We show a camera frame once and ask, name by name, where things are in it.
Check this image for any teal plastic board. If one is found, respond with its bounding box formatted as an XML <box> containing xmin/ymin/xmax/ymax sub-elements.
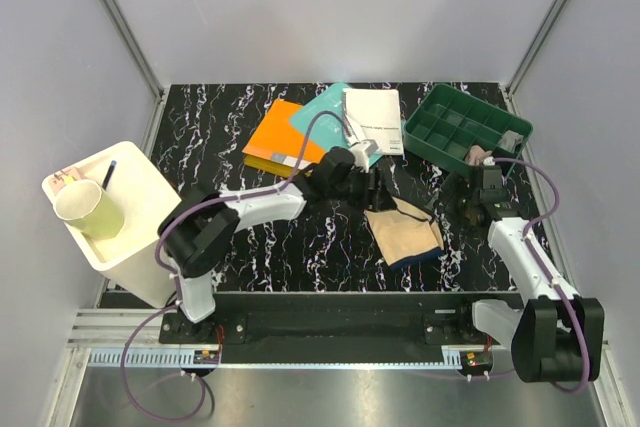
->
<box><xmin>290</xmin><ymin>83</ymin><xmax>354</xmax><ymax>151</ymax></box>

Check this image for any pink sticky note pad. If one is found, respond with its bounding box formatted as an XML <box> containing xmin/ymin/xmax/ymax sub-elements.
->
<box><xmin>48</xmin><ymin>166</ymin><xmax>83</xmax><ymax>196</ymax></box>

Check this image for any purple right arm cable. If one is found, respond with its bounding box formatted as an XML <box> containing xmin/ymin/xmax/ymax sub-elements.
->
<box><xmin>464</xmin><ymin>156</ymin><xmax>591</xmax><ymax>394</ymax></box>

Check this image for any pink rolled underwear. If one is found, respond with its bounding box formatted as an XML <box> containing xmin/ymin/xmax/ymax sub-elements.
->
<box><xmin>465</xmin><ymin>145</ymin><xmax>493</xmax><ymax>167</ymax></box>

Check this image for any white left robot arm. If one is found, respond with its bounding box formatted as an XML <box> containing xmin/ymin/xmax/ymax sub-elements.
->
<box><xmin>155</xmin><ymin>144</ymin><xmax>397</xmax><ymax>343</ymax></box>

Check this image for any grey underwear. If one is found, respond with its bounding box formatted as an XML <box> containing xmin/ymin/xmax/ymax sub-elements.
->
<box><xmin>497</xmin><ymin>130</ymin><xmax>524</xmax><ymax>153</ymax></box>

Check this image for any orange folder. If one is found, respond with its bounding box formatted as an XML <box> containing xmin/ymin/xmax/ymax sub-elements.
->
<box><xmin>242</xmin><ymin>100</ymin><xmax>304</xmax><ymax>159</ymax></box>

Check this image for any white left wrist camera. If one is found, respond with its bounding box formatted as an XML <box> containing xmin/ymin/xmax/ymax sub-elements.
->
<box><xmin>349</xmin><ymin>139</ymin><xmax>381</xmax><ymax>173</ymax></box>

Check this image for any green paper cup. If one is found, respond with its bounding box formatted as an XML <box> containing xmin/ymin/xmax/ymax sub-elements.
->
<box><xmin>53</xmin><ymin>179</ymin><xmax>124</xmax><ymax>240</ymax></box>

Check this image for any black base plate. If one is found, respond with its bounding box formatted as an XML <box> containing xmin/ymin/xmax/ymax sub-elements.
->
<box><xmin>159</xmin><ymin>292</ymin><xmax>490</xmax><ymax>369</ymax></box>

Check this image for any white Canon safety booklet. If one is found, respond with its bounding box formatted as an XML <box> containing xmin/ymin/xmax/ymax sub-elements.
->
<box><xmin>342</xmin><ymin>88</ymin><xmax>404</xmax><ymax>156</ymax></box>

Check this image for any blue black pen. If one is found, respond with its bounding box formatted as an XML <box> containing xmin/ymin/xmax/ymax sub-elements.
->
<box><xmin>101</xmin><ymin>160</ymin><xmax>117</xmax><ymax>191</ymax></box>

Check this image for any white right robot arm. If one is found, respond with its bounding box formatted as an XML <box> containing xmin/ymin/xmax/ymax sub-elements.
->
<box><xmin>439</xmin><ymin>158</ymin><xmax>605</xmax><ymax>394</ymax></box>

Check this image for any beige underwear navy trim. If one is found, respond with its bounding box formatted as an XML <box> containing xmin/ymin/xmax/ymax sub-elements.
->
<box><xmin>365</xmin><ymin>197</ymin><xmax>445</xmax><ymax>271</ymax></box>

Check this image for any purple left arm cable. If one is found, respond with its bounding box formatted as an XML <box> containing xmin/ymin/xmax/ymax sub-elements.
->
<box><xmin>121</xmin><ymin>110</ymin><xmax>356</xmax><ymax>421</ymax></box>

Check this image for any cream plastic bin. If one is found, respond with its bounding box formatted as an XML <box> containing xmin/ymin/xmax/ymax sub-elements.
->
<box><xmin>42</xmin><ymin>141</ymin><xmax>180</xmax><ymax>308</ymax></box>

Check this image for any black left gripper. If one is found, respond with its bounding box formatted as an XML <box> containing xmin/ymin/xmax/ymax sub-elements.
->
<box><xmin>327</xmin><ymin>166</ymin><xmax>397</xmax><ymax>213</ymax></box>

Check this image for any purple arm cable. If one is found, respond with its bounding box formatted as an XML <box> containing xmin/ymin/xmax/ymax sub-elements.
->
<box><xmin>464</xmin><ymin>156</ymin><xmax>591</xmax><ymax>394</ymax></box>
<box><xmin>121</xmin><ymin>110</ymin><xmax>356</xmax><ymax>421</ymax></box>

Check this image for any yellow binder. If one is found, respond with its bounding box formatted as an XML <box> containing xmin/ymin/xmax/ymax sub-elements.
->
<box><xmin>244</xmin><ymin>155</ymin><xmax>298</xmax><ymax>178</ymax></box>

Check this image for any green compartment tray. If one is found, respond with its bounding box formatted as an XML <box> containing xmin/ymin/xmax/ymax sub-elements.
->
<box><xmin>403</xmin><ymin>84</ymin><xmax>533</xmax><ymax>177</ymax></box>

